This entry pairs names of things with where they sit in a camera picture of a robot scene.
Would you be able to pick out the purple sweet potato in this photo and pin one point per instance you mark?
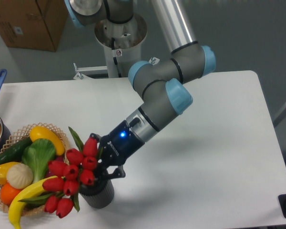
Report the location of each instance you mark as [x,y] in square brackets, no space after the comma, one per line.
[58,158]

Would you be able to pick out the red tulip bouquet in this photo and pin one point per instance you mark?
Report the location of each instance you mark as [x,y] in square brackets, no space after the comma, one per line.
[59,193]

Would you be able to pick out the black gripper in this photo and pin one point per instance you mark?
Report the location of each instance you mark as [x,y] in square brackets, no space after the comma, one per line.
[117,146]

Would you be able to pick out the green cucumber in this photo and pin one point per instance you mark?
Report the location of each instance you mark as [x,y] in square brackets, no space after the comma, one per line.
[14,152]

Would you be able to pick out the brown cardboard box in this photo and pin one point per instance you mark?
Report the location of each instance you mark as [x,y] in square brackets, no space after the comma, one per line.
[32,24]

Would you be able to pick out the woven wicker basket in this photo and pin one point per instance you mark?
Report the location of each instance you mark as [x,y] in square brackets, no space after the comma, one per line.
[24,133]

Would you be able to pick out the yellow squash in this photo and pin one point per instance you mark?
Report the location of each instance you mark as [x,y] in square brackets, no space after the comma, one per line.
[40,132]

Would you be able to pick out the yellow bell pepper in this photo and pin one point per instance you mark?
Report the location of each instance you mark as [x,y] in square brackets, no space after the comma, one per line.
[3,171]

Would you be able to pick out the green lettuce leaf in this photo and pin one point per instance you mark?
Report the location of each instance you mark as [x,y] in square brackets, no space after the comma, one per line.
[37,156]

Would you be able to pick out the orange fruit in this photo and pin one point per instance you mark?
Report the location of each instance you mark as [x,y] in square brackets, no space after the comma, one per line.
[8,193]

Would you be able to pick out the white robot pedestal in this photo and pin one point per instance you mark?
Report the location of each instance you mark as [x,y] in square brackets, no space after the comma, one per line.
[122,47]

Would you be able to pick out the white steamed bun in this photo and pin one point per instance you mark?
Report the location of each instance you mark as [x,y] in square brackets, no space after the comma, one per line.
[20,175]

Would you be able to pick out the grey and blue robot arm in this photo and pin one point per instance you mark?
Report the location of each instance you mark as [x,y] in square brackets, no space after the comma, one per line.
[160,86]

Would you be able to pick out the dark grey ribbed vase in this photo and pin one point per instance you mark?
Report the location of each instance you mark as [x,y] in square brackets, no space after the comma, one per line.
[99,195]

